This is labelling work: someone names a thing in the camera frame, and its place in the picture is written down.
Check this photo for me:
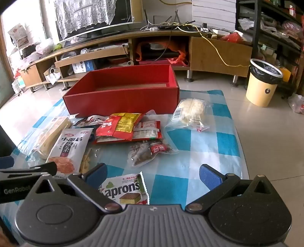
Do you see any blue and white box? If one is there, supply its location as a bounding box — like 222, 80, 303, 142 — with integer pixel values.
72, 59, 95, 74

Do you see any orange plastic bag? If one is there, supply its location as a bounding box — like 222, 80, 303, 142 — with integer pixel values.
136, 39, 189, 66

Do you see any clear bag of pale crackers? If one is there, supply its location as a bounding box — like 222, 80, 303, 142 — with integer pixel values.
165, 98, 212, 132

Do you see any yellow trash bin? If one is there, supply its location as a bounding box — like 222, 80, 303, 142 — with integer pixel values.
246, 58, 284, 108

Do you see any white lace cloth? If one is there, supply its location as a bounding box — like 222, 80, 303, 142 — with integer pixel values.
54, 0, 117, 40

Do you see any flat screen television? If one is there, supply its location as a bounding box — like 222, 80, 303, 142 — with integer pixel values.
54, 0, 144, 44

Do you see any wooden television stand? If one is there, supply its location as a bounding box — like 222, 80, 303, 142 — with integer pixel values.
18, 28, 253, 89

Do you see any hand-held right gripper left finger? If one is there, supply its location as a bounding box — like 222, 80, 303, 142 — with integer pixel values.
26, 163, 123, 214

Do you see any small white device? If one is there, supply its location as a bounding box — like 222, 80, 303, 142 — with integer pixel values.
44, 66, 61, 83

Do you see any clear plastic bag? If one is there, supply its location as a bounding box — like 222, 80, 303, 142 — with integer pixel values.
288, 93, 304, 114

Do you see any black trash bag liner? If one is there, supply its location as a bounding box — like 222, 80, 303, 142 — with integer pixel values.
250, 59, 284, 83

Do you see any printed cardboard box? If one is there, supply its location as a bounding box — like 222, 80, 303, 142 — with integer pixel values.
8, 23, 30, 47

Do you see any white packet with brown edge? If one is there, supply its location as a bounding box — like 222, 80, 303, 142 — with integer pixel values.
72, 115, 110, 130

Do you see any white wafer packet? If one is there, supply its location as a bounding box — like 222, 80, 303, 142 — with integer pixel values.
97, 171, 150, 206

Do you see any clear packet of yellow sticks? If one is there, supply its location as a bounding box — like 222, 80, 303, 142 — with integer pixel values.
78, 147, 100, 175

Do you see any red cardboard box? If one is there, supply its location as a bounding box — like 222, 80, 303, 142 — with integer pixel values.
62, 64, 180, 118

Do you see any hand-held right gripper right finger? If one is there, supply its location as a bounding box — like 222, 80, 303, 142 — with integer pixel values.
185, 164, 278, 213

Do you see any red and yellow snack packet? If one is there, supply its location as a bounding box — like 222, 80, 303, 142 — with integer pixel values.
95, 112, 145, 142

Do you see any black appliance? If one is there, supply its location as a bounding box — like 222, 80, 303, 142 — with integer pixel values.
140, 44, 180, 61

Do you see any clear packet of dark snack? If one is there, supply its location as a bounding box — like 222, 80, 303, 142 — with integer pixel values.
128, 139, 179, 167

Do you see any white packet with orange picture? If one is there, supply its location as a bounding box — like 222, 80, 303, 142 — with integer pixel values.
45, 128, 93, 180

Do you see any pale beige tofu stick packet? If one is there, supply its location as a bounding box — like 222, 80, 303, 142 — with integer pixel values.
27, 116, 73, 159

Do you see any black shelf rack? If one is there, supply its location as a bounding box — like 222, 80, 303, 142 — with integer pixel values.
235, 0, 304, 100

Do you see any red plastic bag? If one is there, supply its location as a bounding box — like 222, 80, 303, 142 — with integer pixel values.
218, 32, 252, 45

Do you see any blue checked tablecloth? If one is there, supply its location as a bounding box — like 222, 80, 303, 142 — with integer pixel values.
0, 89, 250, 238

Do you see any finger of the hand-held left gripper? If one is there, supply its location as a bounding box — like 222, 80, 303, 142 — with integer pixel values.
0, 162, 58, 182

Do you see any red and white snack packet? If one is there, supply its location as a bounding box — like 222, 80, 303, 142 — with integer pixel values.
93, 120, 163, 145

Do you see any white panel stack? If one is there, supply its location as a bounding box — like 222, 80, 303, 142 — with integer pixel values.
192, 0, 237, 31

